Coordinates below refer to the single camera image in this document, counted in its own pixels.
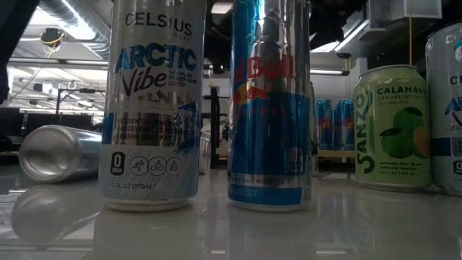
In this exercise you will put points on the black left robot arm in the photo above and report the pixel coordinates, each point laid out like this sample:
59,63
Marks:
11,36

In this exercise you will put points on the long ceiling tube light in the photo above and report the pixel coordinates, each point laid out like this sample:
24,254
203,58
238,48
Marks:
328,72

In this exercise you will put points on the black metal stand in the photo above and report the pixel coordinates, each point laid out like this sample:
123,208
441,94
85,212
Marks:
81,91

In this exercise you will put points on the green Sanzo calamansi can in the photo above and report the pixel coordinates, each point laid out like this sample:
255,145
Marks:
391,144

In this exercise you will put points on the round black ceiling device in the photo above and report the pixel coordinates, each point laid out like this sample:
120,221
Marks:
52,37

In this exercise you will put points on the white ceiling box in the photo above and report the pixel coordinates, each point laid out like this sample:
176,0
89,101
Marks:
418,9

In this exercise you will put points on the silver ceiling duct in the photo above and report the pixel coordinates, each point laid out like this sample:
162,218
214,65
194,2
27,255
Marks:
72,21

